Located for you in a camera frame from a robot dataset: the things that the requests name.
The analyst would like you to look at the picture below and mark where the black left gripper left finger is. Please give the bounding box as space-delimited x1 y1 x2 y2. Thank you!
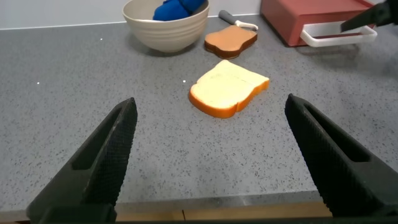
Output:
26 97 138 216

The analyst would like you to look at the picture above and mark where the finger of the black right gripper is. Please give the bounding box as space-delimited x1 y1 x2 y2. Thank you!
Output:
340 0 398 33

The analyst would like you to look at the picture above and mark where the brown toast slice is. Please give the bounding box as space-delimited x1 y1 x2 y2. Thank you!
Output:
204 25 258 60

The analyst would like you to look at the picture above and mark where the beige ribbed bowl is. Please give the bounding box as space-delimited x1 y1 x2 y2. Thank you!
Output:
122 0 210 53

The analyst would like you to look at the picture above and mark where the white bread slice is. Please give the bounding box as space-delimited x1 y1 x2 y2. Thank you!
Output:
188 59 271 119

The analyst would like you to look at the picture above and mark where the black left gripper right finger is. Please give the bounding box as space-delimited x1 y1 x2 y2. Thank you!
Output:
284 93 398 218

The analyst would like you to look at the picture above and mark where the blue cloth toy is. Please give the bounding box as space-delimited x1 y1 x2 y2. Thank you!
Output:
152 0 206 22

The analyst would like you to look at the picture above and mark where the red drawer housing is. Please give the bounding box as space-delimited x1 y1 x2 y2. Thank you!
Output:
260 0 376 47

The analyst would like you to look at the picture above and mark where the grey handled white peeler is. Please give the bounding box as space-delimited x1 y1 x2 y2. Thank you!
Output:
218 9 259 31

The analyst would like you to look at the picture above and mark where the red drawer with white handle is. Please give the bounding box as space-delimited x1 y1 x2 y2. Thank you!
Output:
289 20 378 48

